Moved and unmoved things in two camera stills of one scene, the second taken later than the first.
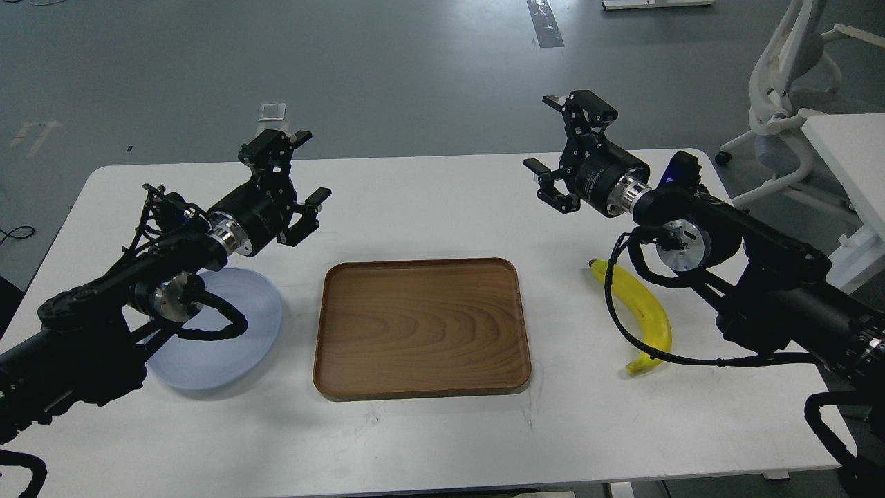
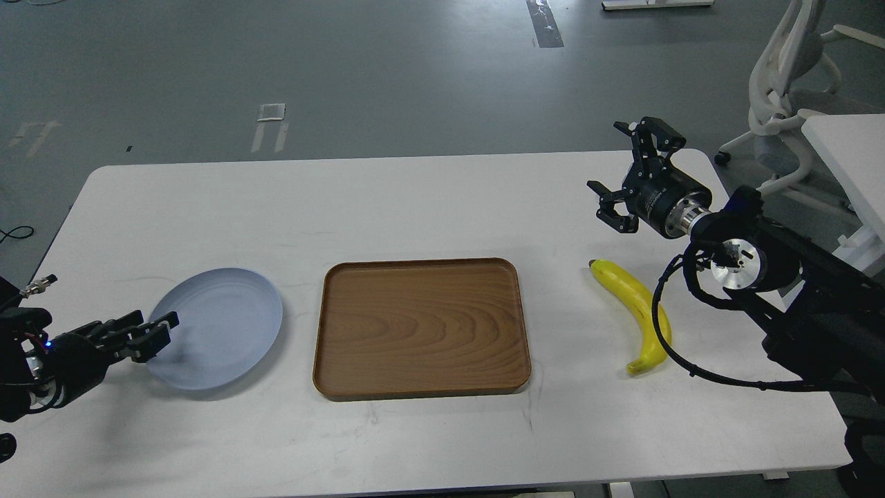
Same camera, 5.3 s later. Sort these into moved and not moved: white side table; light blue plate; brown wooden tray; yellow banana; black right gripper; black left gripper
Moved: black right gripper; black left gripper
Not moved: white side table; yellow banana; light blue plate; brown wooden tray
